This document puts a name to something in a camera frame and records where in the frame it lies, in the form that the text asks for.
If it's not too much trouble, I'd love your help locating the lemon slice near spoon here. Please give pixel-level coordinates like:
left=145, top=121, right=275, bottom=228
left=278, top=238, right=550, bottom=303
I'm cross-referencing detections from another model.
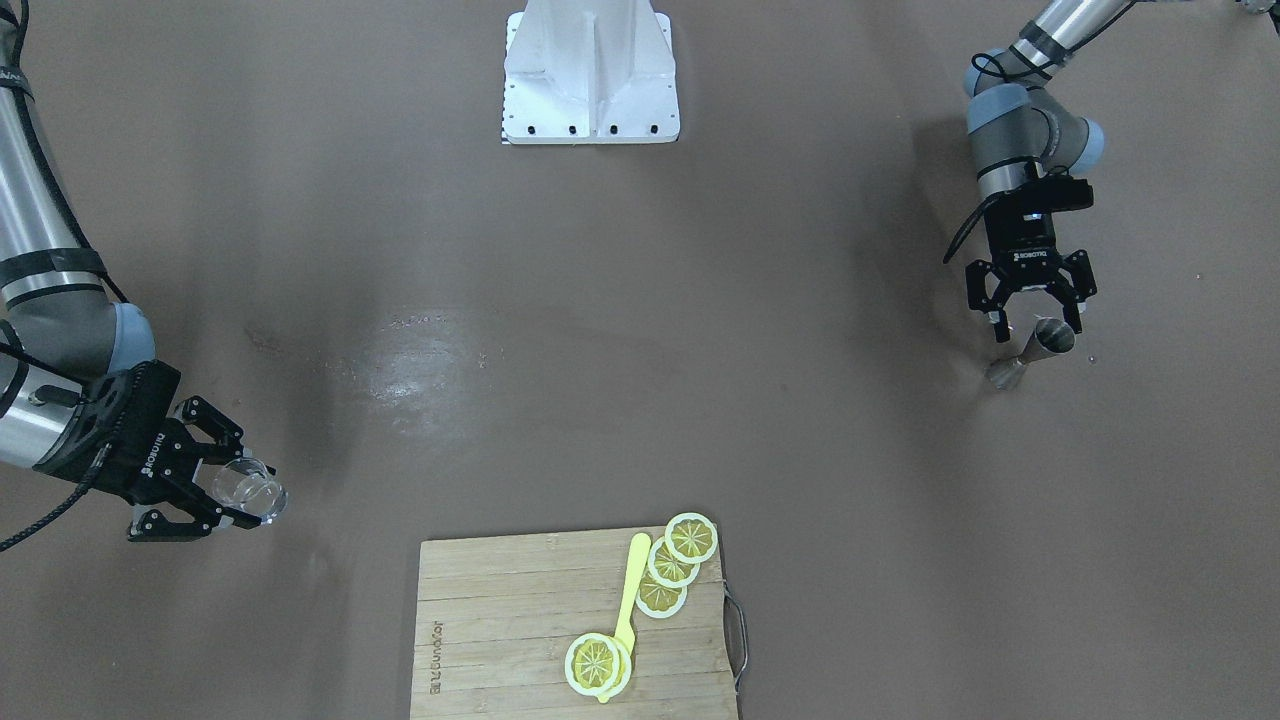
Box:
left=636, top=571, right=689, bottom=619

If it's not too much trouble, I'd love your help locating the lemon slice outer end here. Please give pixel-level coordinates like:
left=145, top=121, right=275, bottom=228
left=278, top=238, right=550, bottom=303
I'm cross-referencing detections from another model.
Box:
left=664, top=512, right=719, bottom=564

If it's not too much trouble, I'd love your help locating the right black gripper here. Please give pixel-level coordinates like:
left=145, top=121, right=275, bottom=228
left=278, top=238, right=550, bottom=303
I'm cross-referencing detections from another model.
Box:
left=35, top=361, right=262, bottom=543

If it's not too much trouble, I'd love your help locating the clear glass cup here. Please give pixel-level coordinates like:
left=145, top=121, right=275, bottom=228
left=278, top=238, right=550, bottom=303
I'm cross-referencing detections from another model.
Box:
left=207, top=457, right=289, bottom=524

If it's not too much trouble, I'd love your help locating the yellow plastic spoon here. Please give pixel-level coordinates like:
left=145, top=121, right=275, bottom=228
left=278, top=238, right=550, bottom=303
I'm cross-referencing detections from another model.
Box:
left=598, top=532, right=652, bottom=705

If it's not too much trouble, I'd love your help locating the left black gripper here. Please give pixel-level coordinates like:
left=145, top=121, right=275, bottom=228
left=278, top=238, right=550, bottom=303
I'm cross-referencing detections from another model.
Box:
left=965, top=190, right=1097, bottom=343

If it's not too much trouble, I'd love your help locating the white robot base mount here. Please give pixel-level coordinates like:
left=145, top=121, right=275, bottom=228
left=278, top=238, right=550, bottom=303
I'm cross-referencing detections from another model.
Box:
left=500, top=1, right=681, bottom=145

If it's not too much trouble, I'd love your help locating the lemon slice on spoon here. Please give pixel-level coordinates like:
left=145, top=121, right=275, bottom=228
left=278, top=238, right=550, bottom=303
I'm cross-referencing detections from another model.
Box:
left=564, top=632, right=634, bottom=703

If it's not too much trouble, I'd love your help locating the steel jigger measuring cup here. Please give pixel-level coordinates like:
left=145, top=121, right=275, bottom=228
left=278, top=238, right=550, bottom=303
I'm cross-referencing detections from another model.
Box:
left=984, top=316, right=1076, bottom=389

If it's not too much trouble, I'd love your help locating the wooden cutting board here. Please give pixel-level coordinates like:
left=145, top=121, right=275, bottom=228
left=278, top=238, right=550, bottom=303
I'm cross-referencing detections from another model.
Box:
left=410, top=528, right=741, bottom=719

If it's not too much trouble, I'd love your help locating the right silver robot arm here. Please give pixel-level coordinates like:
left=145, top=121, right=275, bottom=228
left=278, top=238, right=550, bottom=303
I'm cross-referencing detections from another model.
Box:
left=1, top=1, right=288, bottom=550

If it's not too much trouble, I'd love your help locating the lemon slice middle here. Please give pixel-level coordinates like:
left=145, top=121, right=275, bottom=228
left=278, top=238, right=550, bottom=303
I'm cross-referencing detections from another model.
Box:
left=646, top=538, right=700, bottom=591

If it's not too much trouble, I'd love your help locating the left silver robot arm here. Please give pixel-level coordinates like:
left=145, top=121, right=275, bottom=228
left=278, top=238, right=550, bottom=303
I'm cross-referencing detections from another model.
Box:
left=945, top=1, right=1130, bottom=343

